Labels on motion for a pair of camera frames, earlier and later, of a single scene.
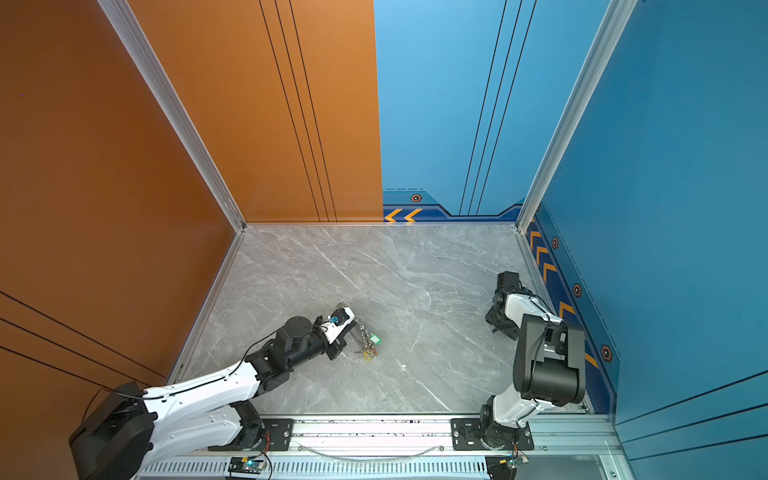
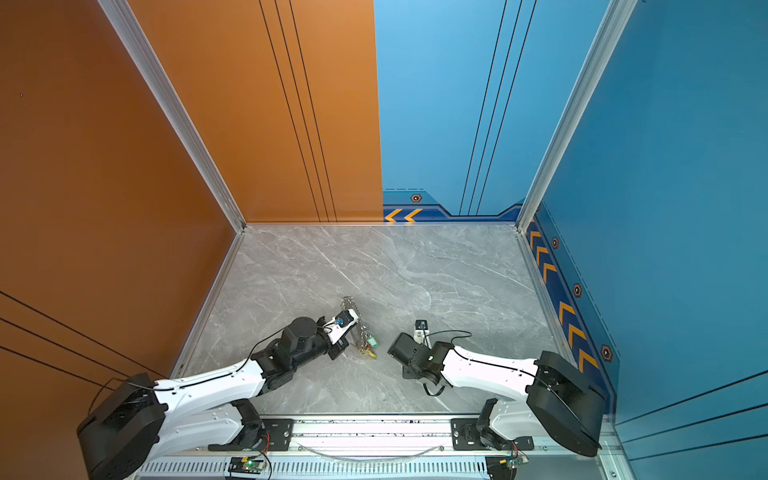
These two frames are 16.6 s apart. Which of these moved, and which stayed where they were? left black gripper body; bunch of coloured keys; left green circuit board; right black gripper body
Moved: right black gripper body
Stayed: bunch of coloured keys; left green circuit board; left black gripper body
